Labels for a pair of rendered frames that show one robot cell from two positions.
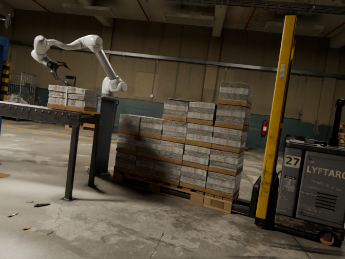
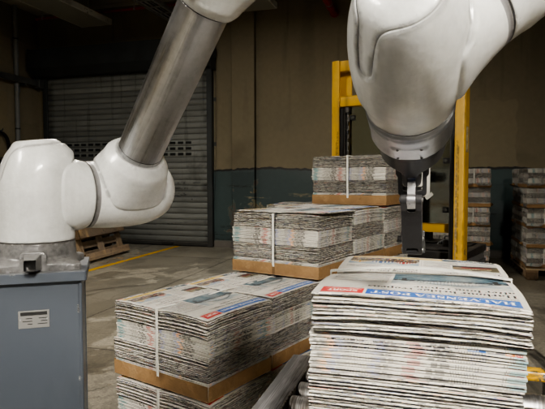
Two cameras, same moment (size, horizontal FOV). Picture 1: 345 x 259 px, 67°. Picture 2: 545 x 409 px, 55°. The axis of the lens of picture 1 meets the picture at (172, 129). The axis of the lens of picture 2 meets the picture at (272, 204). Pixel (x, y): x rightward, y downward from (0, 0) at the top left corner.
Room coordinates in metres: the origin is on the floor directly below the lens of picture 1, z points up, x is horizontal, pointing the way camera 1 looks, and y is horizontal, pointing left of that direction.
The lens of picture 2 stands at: (2.73, 1.93, 1.19)
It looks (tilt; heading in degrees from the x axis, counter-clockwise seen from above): 3 degrees down; 281
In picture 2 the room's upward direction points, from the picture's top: straight up
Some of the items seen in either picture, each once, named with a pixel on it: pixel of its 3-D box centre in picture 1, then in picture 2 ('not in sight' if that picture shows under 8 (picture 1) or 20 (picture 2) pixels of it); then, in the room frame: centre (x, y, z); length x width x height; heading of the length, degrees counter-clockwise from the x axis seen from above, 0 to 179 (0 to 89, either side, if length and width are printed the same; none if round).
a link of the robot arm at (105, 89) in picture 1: (109, 85); (41, 189); (3.44, 0.89, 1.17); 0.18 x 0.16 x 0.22; 53
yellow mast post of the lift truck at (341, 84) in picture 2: (279, 121); (341, 214); (2.90, -1.15, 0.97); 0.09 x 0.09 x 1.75; 66
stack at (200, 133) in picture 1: (165, 154); (275, 385); (3.08, 0.04, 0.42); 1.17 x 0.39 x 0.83; 66
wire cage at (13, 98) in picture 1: (11, 95); not in sight; (9.36, 5.84, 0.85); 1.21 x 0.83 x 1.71; 84
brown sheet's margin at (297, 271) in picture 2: (180, 118); (293, 263); (3.02, -0.07, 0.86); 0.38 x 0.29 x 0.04; 157
